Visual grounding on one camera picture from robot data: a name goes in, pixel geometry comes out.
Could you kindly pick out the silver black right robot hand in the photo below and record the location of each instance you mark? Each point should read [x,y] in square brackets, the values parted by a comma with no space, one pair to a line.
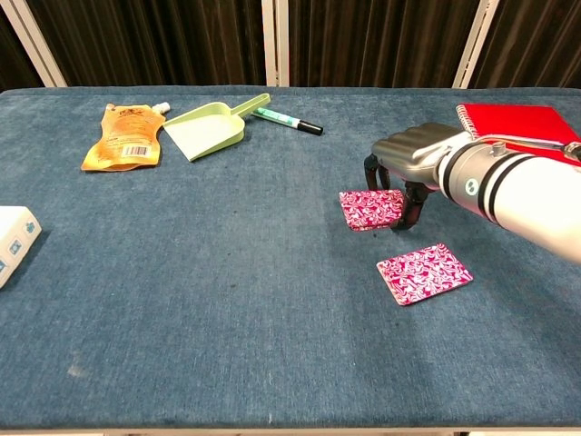
[415,154]

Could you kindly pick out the pink patterned card deck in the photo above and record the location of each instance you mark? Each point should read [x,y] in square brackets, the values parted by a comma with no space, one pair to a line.
[370,210]

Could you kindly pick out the pink patterned card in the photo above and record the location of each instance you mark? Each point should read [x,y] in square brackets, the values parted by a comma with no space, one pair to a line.
[424,273]

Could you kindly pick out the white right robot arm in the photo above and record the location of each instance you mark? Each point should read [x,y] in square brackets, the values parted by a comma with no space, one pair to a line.
[513,191]

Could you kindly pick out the red spiral notebook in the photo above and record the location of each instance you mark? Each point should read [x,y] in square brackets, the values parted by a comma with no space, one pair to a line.
[517,120]

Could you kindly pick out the green black marker pen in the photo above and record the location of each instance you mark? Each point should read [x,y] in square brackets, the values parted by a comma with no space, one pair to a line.
[287,120]

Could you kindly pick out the light green plastic dustpan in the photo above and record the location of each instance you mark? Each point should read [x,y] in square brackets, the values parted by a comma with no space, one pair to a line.
[209,129]

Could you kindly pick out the blue fabric table cover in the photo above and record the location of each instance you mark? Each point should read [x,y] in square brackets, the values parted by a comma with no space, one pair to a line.
[227,295]

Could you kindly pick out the dark pleated curtain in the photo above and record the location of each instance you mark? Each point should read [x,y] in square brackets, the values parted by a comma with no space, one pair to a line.
[159,41]

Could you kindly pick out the orange spouted food pouch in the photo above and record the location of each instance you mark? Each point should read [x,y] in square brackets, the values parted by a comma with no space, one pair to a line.
[123,137]

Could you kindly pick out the white box with blue icons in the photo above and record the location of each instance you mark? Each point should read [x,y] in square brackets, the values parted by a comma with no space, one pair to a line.
[13,240]

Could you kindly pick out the white frame post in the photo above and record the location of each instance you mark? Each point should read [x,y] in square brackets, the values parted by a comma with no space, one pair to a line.
[276,43]
[36,41]
[474,43]

